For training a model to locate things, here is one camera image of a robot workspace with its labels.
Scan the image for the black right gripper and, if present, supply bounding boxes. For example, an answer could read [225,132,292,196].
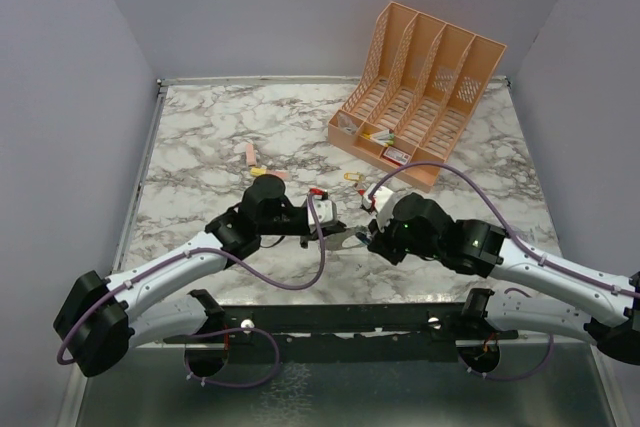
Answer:
[368,205,441,265]

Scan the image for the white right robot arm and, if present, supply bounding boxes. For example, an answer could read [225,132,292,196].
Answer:
[362,188,639,365]

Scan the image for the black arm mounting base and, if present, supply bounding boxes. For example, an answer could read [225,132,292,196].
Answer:
[165,301,518,364]

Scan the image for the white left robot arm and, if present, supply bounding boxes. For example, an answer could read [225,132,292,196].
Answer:
[53,175,346,377]

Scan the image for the yellow key tag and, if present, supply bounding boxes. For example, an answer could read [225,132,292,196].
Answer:
[343,172,363,182]

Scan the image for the red white small box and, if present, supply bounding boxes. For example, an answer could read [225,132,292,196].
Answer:
[381,146,411,167]

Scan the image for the coloured markers in organizer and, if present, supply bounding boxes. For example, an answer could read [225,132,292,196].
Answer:
[362,129,395,147]

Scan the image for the yellow capped pink tube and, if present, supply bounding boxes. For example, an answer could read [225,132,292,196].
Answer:
[249,167,289,181]

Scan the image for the clear plastic bag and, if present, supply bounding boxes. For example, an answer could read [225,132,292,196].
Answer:
[337,112,359,135]

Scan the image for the pink eraser stick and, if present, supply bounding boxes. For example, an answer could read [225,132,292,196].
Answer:
[245,143,257,167]

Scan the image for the peach plastic file organizer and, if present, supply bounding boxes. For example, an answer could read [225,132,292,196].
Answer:
[328,2,506,192]

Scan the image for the white paper label card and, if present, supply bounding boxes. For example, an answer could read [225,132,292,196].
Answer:
[511,225,544,246]

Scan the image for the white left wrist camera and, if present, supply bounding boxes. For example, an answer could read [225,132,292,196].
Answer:
[306,188,338,230]

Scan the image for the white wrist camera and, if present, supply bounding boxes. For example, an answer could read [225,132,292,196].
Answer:
[361,185,400,232]
[306,188,338,230]

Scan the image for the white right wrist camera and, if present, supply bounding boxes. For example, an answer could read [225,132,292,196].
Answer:
[361,185,400,232]

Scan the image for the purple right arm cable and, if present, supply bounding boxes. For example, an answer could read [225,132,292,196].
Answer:
[364,161,640,382]

